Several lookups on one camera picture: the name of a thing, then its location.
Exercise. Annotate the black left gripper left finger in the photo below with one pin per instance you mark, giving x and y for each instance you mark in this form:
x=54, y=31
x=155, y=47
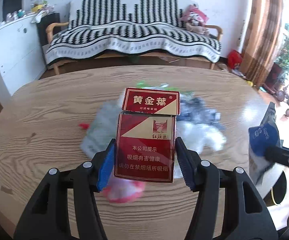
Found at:
x=46, y=213

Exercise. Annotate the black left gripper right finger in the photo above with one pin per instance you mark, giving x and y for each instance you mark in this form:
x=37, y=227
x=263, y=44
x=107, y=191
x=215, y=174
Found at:
x=245, y=213

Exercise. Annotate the red cigarette pack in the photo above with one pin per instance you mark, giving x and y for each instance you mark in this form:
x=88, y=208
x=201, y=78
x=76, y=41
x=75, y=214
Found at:
x=146, y=133

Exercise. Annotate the grey white paper box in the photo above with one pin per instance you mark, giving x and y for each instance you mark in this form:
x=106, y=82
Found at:
x=102, y=129

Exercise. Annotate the pink plush doll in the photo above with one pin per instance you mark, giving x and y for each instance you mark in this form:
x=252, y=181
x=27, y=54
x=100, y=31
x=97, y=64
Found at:
x=195, y=20

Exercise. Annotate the blue snack bag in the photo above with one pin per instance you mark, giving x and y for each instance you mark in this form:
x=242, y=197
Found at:
x=260, y=138

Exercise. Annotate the green potted plant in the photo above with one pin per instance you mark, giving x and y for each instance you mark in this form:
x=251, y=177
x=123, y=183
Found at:
x=280, y=69

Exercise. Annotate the brown orange curtain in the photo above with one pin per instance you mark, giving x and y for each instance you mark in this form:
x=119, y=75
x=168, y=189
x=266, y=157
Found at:
x=262, y=40

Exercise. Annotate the white tissue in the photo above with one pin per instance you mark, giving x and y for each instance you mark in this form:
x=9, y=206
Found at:
x=198, y=136

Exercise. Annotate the blue white wrapper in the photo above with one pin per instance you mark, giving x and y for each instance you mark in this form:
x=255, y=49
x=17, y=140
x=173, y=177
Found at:
x=193, y=109

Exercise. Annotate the white cabinet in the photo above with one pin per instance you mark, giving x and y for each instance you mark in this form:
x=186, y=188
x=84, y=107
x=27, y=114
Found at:
x=21, y=57

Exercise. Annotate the red bag on floor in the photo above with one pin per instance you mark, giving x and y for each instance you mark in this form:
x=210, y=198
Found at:
x=234, y=59

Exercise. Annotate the red plastic strip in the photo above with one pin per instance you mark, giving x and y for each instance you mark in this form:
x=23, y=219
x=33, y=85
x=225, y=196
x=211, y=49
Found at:
x=84, y=126

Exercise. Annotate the black white striped sofa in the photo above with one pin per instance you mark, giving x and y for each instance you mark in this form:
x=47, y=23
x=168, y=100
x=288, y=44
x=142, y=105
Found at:
x=131, y=27

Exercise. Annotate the green snack wrapper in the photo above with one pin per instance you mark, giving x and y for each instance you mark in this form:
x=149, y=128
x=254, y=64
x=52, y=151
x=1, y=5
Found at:
x=162, y=86

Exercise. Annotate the black trash bin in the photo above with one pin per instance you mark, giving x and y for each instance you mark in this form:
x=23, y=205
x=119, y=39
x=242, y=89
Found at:
x=277, y=193

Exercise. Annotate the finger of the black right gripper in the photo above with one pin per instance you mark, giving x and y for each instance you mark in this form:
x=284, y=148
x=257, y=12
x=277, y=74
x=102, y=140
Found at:
x=275, y=154

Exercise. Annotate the pink plastic wrapper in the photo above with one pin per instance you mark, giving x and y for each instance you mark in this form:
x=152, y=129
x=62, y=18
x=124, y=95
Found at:
x=119, y=190

